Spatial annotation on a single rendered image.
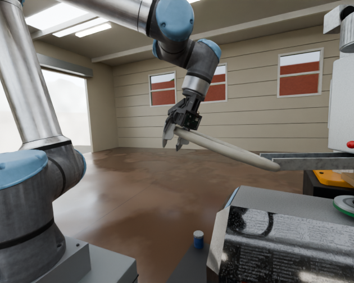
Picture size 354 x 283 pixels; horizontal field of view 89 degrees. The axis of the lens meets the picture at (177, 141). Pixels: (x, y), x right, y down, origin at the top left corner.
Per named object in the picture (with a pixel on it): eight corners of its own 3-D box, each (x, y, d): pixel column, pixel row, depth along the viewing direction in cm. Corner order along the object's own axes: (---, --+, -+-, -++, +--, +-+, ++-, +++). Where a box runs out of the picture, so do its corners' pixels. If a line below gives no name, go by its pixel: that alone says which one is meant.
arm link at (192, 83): (180, 76, 63) (200, 86, 68) (176, 88, 64) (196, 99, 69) (194, 74, 56) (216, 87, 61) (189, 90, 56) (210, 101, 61)
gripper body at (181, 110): (178, 126, 58) (192, 90, 56) (167, 121, 65) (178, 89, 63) (196, 132, 62) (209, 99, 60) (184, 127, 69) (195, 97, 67)
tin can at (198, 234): (204, 243, 183) (204, 231, 181) (202, 250, 174) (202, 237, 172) (195, 241, 187) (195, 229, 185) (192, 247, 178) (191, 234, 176)
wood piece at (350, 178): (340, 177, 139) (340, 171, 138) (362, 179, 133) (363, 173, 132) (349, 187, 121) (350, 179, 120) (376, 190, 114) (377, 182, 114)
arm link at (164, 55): (159, 14, 52) (199, 32, 53) (160, 33, 63) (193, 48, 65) (149, 46, 53) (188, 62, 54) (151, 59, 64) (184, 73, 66)
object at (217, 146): (248, 155, 104) (249, 151, 103) (310, 188, 55) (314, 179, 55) (167, 126, 102) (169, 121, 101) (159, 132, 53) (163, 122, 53)
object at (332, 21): (321, 37, 154) (322, 18, 152) (349, 31, 145) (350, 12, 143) (327, 27, 136) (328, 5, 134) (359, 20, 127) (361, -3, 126)
